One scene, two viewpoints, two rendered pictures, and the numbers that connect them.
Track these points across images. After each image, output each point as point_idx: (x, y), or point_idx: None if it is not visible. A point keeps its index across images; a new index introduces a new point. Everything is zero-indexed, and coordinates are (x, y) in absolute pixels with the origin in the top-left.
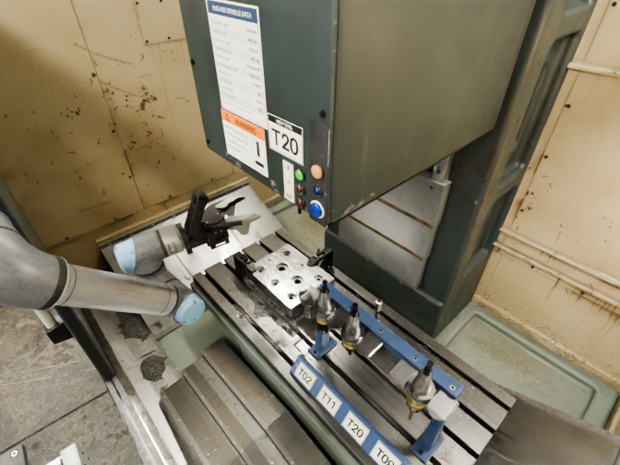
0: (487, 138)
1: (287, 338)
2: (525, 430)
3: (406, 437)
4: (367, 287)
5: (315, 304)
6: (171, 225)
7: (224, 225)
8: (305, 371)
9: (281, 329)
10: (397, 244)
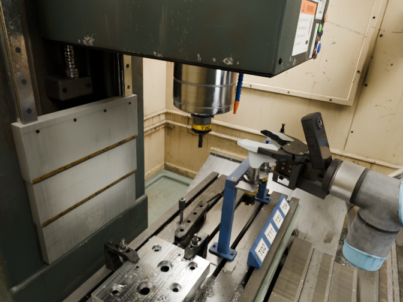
0: None
1: (226, 280)
2: None
3: (258, 210)
4: (95, 268)
5: (254, 180)
6: (345, 164)
7: (299, 140)
8: (259, 247)
9: (219, 288)
10: (116, 181)
